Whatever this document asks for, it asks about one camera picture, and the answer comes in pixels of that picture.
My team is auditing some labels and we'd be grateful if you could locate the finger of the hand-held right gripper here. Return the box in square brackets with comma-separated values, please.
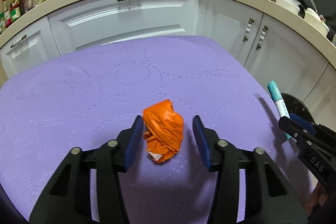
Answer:
[290, 112, 336, 140]
[278, 116, 313, 144]

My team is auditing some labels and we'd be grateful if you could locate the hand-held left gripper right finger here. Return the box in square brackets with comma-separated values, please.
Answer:
[192, 114, 308, 224]

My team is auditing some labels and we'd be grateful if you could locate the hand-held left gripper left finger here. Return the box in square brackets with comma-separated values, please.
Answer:
[29, 115, 144, 224]

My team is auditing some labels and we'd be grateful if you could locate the black-lined trash bin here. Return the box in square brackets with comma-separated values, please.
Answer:
[280, 93, 314, 125]

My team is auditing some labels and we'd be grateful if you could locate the white teal tube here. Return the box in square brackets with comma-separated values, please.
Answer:
[267, 81, 292, 140]

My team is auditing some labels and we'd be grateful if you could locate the orange plastic bag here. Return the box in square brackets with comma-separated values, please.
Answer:
[142, 99, 185, 164]

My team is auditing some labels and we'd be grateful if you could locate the person's right hand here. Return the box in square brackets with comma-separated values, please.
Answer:
[304, 183, 330, 216]

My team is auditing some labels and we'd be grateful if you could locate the white cabinet door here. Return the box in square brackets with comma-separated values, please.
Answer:
[0, 17, 53, 77]
[203, 0, 263, 67]
[302, 64, 336, 132]
[49, 0, 201, 52]
[244, 15, 328, 98]

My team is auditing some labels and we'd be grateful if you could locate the white lidded container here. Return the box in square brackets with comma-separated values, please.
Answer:
[276, 0, 301, 15]

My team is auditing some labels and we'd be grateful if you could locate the metal spoon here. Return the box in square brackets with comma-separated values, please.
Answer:
[308, 0, 322, 17]

